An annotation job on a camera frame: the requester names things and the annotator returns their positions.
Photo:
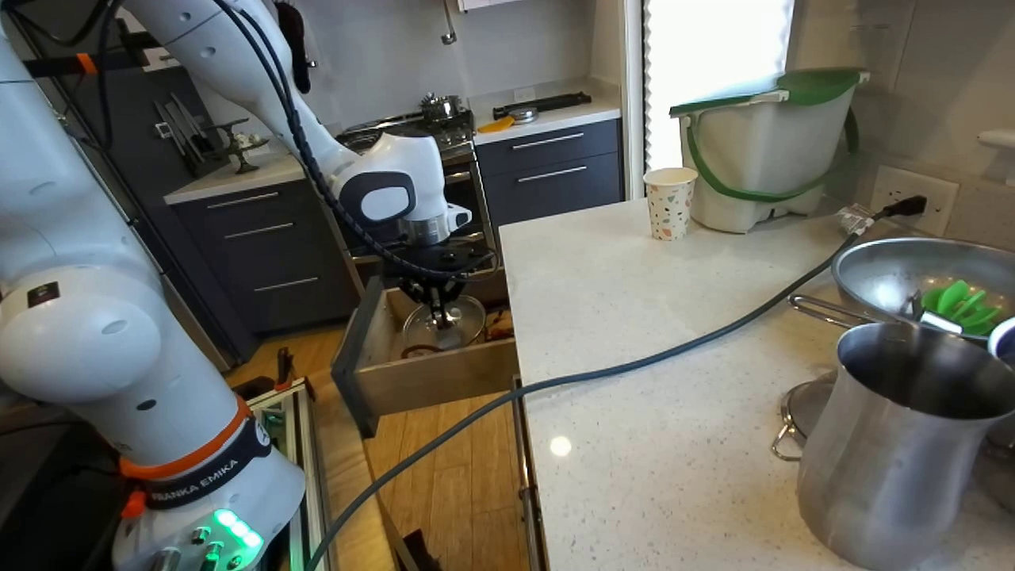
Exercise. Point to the steel bowl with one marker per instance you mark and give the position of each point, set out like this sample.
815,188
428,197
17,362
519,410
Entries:
885,277

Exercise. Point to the flat steel lid on counter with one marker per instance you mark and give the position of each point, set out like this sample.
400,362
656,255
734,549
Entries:
799,410

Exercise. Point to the green utensils in bowl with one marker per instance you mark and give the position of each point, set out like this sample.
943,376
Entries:
966,304

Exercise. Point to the glass pot lid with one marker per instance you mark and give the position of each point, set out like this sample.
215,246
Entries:
443,329

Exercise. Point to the dark blue left cabinet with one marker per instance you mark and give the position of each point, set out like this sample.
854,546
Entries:
275,251

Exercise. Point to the white bucket green rim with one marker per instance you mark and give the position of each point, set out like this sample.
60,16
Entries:
769,153

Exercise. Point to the black dish rack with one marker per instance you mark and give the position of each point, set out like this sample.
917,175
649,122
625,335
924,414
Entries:
200,145

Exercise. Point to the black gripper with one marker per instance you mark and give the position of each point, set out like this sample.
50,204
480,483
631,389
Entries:
432,263

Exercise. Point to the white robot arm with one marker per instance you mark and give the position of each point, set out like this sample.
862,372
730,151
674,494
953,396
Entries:
88,325

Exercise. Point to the dark blue right cabinet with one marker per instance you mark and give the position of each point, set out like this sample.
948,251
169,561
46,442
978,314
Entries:
552,171

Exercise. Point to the open wooden drawer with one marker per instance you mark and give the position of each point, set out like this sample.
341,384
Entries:
378,376

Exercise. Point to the tall steel pot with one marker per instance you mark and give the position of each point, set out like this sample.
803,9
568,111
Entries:
890,459

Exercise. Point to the dotted paper cup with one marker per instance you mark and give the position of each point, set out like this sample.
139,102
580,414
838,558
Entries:
669,195

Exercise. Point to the dark blue cabinet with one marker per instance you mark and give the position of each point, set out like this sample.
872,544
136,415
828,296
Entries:
275,251
552,171

